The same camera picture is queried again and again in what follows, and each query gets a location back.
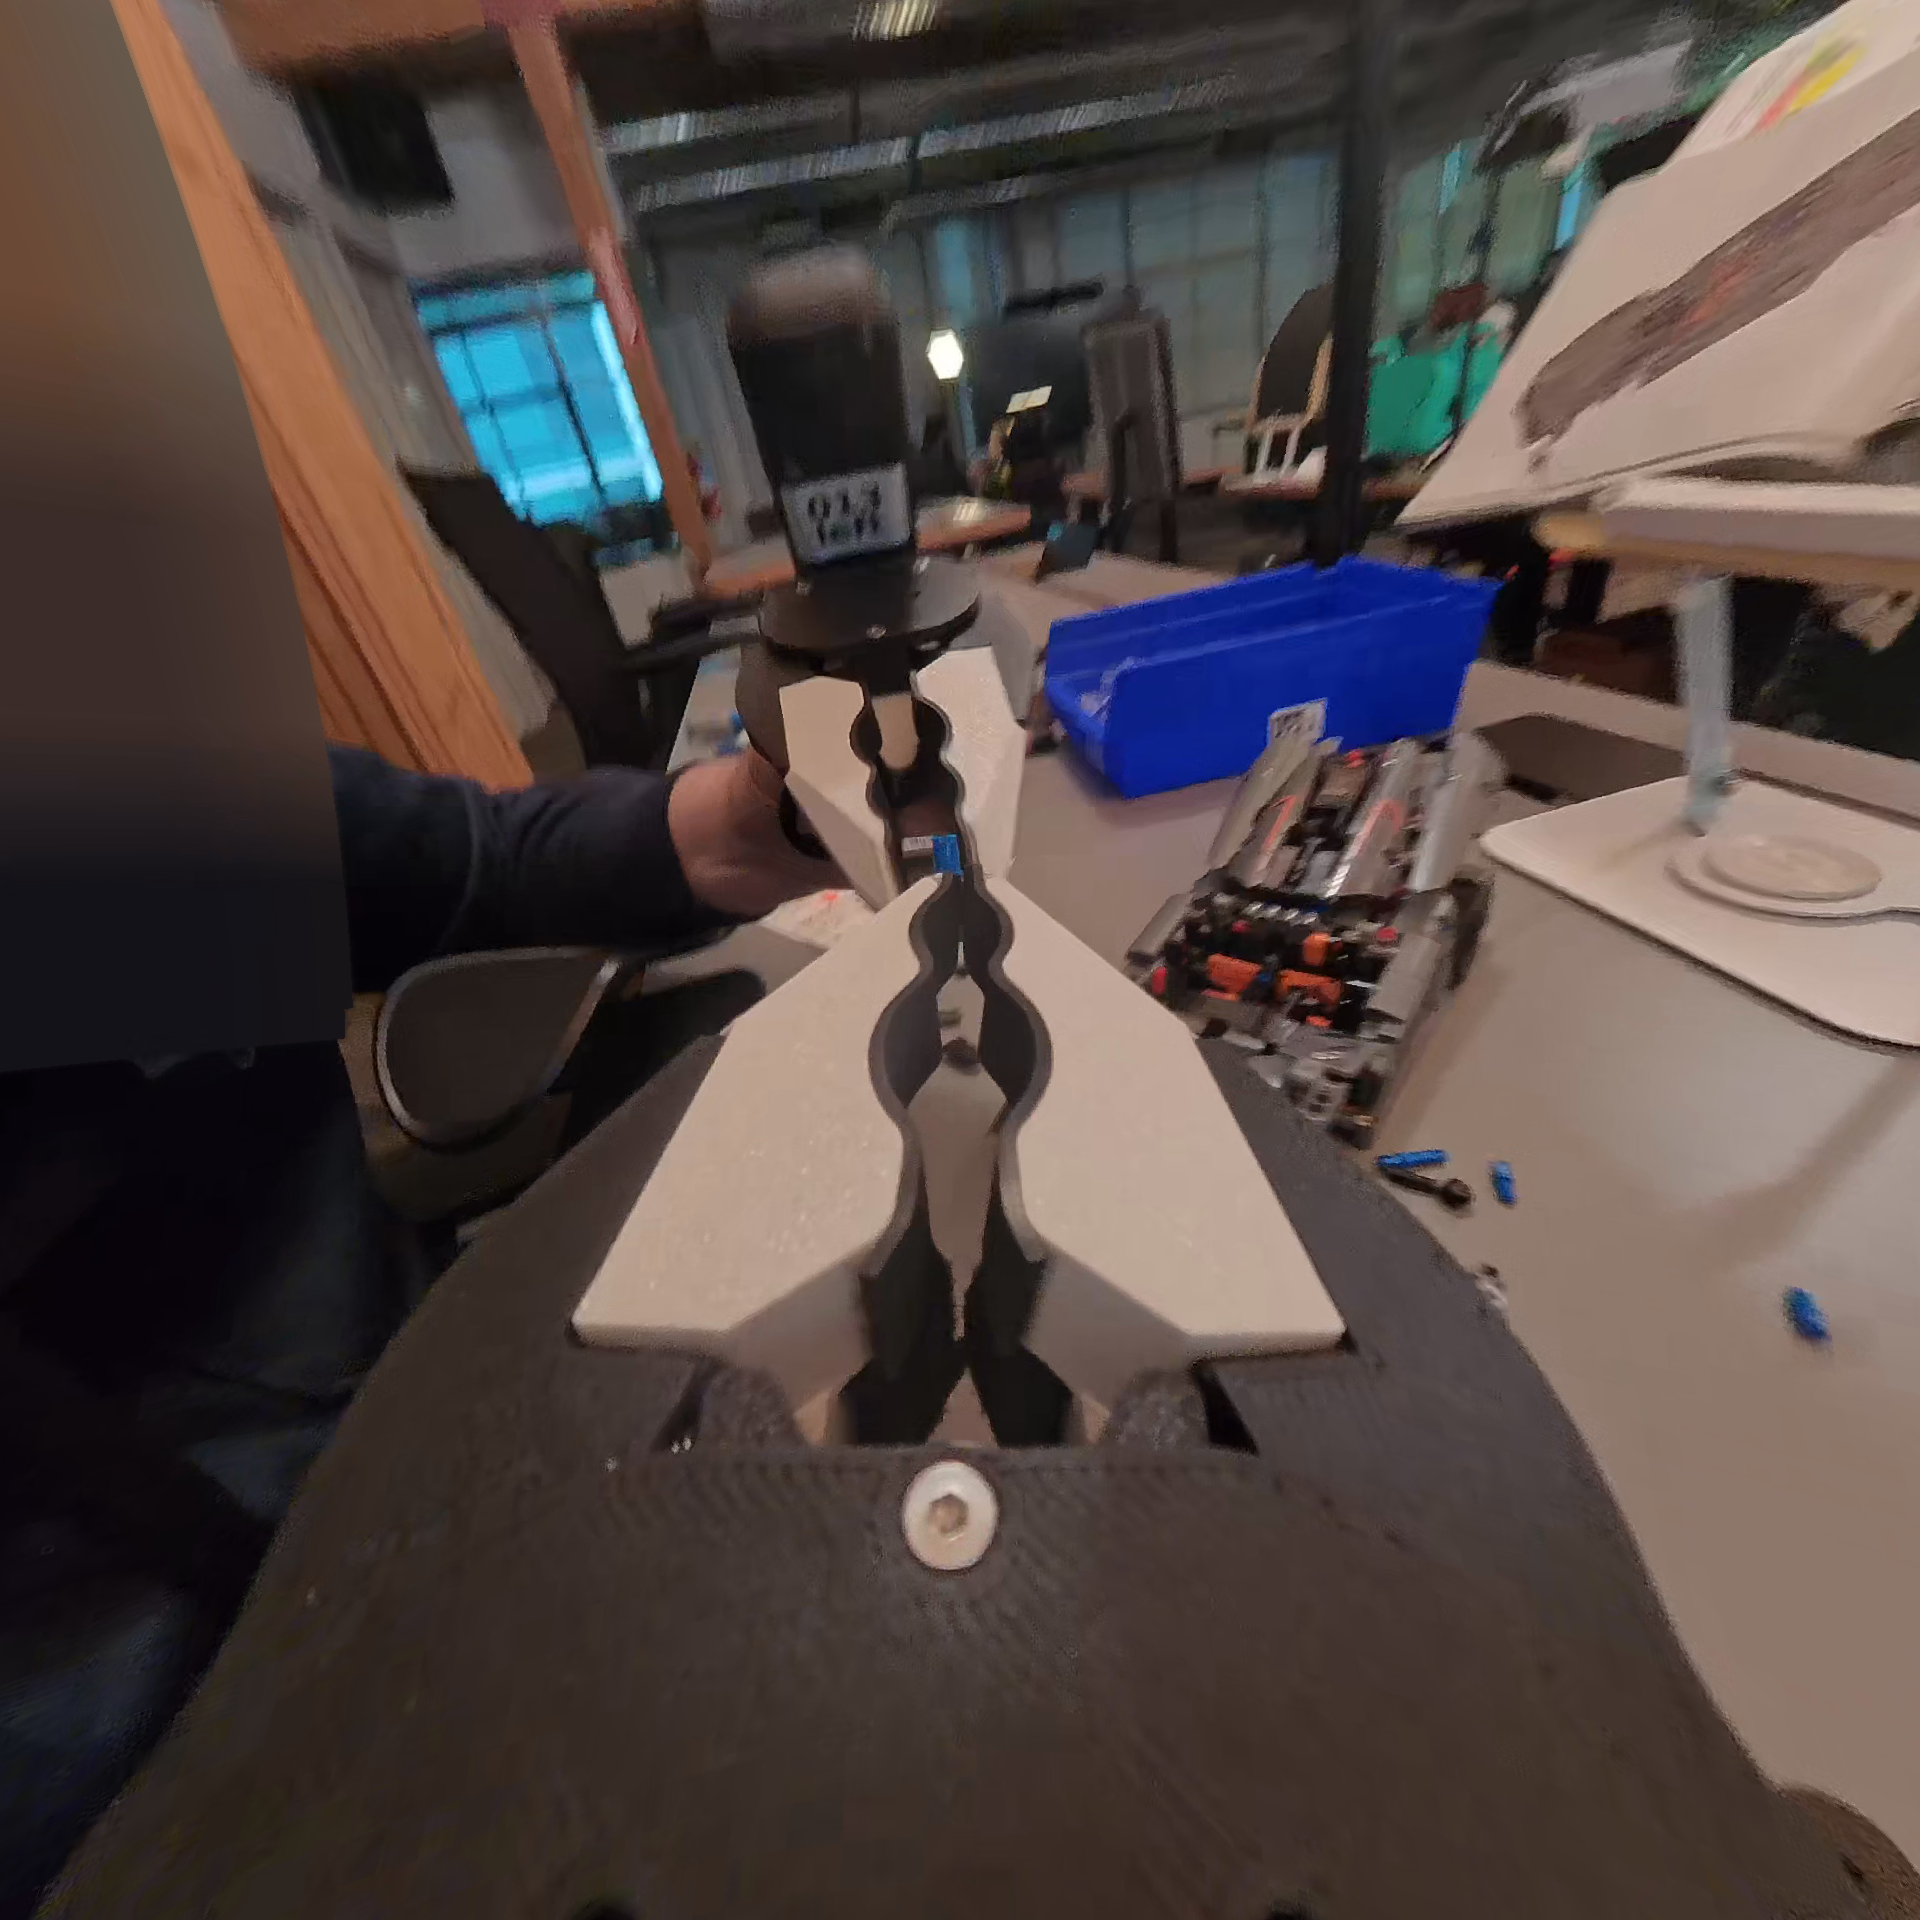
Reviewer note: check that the wooden partition panel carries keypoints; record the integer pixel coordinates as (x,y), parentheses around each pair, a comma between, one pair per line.
(375,600)

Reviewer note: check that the black lego pin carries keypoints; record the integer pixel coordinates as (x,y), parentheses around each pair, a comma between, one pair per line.
(1434,1189)

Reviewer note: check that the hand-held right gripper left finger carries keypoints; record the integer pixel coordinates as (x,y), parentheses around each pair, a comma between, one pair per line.
(720,1200)

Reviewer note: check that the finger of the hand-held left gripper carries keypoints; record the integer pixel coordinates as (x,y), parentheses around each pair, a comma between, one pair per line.
(984,733)
(826,764)

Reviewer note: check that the black office chair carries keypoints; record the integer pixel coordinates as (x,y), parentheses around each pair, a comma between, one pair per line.
(525,600)

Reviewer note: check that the white instruction booklet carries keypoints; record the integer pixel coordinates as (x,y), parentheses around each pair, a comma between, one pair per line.
(1694,299)

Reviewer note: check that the grey lego car model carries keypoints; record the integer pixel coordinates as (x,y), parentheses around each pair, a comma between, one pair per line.
(1319,901)

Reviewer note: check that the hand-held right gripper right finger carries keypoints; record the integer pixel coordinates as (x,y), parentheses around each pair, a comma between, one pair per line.
(1185,1200)

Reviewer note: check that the person's left forearm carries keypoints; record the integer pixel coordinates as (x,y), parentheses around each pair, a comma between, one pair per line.
(495,854)

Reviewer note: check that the blue plastic bin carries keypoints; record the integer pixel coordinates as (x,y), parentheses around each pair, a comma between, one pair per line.
(1277,675)

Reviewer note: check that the large window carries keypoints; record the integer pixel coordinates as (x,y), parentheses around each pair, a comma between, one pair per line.
(525,389)

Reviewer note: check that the person's left hand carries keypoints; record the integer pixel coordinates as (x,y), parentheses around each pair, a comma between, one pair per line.
(735,840)

